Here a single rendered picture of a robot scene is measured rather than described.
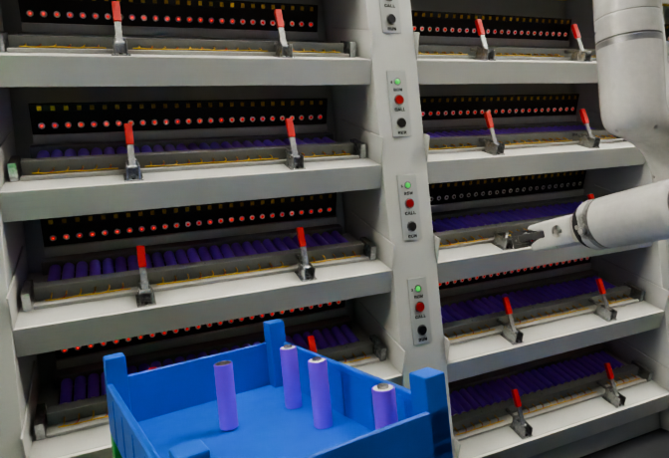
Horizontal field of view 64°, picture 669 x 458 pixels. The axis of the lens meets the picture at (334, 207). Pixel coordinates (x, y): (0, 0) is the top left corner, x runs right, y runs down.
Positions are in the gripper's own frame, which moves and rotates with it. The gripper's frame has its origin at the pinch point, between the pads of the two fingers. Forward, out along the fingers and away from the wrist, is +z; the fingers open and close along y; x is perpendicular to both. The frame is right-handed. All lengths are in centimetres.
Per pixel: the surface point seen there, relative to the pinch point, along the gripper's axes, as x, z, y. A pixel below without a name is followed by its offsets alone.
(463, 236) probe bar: 2.8, 10.6, -7.0
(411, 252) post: 0.8, 5.0, -23.1
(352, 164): 17.9, 3.5, -32.6
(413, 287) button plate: -5.5, 5.8, -23.5
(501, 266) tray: -4.5, 6.9, -2.1
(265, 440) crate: -16, -31, -62
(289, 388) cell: -13, -26, -58
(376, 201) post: 11.3, 7.0, -27.3
